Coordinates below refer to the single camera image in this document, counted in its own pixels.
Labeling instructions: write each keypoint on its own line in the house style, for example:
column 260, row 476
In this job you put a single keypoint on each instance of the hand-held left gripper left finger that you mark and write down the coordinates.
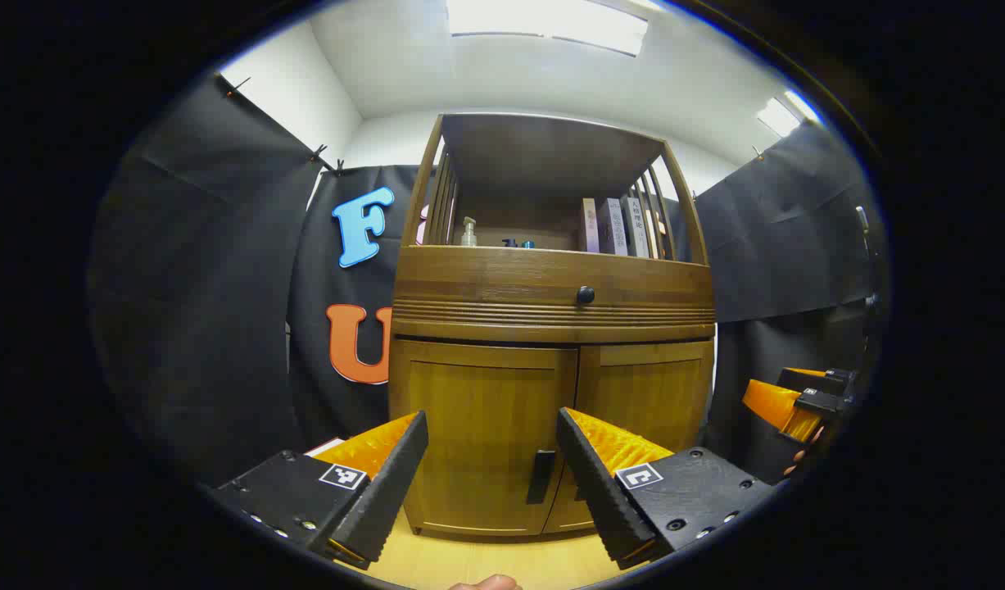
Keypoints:
column 387, row 492

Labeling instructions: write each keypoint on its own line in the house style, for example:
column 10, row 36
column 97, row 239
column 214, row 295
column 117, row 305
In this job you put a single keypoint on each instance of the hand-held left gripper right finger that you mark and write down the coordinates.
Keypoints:
column 596, row 492

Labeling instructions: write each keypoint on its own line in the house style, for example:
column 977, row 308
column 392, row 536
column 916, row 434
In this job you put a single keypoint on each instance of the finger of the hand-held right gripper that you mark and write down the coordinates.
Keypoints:
column 776, row 406
column 821, row 383

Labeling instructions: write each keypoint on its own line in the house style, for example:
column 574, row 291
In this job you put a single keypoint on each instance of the wooden cabinet door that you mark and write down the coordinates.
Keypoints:
column 649, row 393
column 486, row 410

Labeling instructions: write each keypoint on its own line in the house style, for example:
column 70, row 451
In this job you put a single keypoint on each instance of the wooden double-door shoe cabinet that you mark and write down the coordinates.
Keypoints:
column 510, row 319

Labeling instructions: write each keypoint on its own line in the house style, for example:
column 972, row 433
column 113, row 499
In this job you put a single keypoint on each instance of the red book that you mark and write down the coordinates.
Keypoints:
column 326, row 447

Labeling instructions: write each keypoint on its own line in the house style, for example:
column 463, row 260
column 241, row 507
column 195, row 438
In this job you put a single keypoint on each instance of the black round drawer knob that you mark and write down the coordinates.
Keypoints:
column 585, row 295

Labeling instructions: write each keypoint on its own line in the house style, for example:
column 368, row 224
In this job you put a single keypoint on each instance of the pink book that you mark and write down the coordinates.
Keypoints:
column 590, row 225

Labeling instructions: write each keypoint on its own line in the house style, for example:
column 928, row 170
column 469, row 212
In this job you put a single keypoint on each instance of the clear pump bottle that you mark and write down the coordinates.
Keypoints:
column 468, row 233

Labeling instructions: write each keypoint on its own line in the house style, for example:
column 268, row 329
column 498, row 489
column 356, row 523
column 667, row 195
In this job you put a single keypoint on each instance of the small ceiling light panel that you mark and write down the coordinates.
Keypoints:
column 785, row 113

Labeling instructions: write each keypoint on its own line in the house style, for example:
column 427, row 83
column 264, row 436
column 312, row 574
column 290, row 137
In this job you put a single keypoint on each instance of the black backdrop cloth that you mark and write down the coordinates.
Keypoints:
column 199, row 287

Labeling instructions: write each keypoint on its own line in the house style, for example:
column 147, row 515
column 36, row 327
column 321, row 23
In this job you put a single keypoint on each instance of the large ceiling light panel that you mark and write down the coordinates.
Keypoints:
column 551, row 20

